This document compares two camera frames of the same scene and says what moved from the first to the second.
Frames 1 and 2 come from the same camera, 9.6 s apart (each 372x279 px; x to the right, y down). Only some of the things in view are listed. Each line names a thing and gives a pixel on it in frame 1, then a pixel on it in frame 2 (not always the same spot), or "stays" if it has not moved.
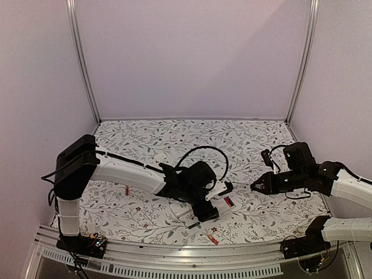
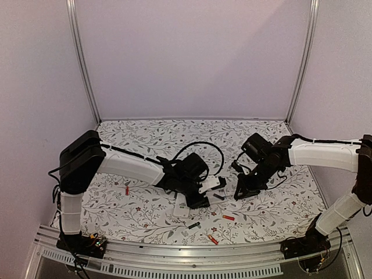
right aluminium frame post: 310,39 stays
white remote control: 179,208 stays
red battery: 213,239 stays
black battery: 191,226 stays
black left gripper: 210,211 to 199,203
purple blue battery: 230,201 to 218,196
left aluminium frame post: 74,23 stays
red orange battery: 227,202 to 226,217
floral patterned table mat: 232,147 stays
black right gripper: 265,178 to 245,185
